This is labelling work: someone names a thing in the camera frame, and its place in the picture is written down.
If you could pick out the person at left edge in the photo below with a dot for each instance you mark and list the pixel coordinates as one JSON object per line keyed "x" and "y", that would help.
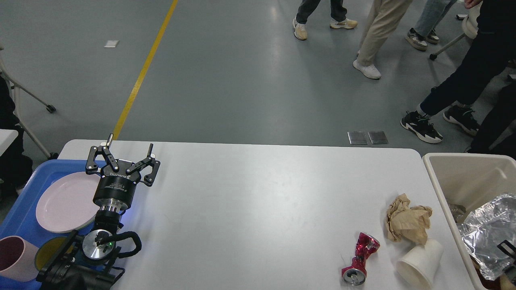
{"x": 16, "y": 168}

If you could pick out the aluminium foil tray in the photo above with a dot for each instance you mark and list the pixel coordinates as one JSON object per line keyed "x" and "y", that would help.
{"x": 485, "y": 228}

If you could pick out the rolling chair leg right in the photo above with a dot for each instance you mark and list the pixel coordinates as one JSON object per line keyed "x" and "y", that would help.
{"x": 469, "y": 28}

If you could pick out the beige plastic bin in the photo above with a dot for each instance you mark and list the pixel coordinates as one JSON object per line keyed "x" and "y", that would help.
{"x": 470, "y": 180}

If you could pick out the crushed red soda can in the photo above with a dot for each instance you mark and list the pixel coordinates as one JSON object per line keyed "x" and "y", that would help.
{"x": 356, "y": 273}

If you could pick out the pink plate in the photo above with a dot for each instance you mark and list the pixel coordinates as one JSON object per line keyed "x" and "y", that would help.
{"x": 68, "y": 203}

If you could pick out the person in dark clothes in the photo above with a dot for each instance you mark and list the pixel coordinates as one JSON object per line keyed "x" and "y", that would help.
{"x": 487, "y": 57}

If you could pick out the white paper cup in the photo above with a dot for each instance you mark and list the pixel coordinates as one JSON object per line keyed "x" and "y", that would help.
{"x": 418, "y": 266}

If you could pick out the metal floor socket plate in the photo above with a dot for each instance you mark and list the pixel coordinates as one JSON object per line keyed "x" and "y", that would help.
{"x": 357, "y": 138}

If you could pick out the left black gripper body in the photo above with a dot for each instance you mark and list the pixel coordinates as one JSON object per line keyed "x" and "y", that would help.
{"x": 119, "y": 185}

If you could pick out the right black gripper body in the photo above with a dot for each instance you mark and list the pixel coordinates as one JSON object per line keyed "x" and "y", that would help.
{"x": 511, "y": 273}

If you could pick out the dark teal mug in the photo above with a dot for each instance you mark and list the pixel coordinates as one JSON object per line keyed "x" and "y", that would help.
{"x": 47, "y": 250}

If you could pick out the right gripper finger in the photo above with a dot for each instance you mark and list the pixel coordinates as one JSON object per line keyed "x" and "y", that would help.
{"x": 507, "y": 248}

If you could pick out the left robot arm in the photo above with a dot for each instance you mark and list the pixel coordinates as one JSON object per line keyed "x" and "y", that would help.
{"x": 84, "y": 262}

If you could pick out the white paper on floor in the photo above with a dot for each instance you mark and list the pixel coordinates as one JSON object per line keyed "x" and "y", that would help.
{"x": 111, "y": 44}

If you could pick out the crumpled clear plastic wrap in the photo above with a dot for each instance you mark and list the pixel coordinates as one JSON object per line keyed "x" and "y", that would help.
{"x": 458, "y": 212}

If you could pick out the pink mug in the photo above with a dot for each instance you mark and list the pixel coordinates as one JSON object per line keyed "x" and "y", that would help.
{"x": 17, "y": 259}

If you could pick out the person in light jeans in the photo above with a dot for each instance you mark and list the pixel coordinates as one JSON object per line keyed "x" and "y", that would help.
{"x": 424, "y": 31}

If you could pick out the brown paper bag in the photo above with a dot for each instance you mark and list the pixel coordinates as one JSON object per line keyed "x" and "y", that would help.
{"x": 501, "y": 283}

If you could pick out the person in beige trousers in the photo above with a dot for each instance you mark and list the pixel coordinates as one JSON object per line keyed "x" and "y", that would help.
{"x": 384, "y": 17}

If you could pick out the crumpled brown paper ball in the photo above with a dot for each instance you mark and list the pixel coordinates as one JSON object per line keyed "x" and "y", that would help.
{"x": 404, "y": 221}

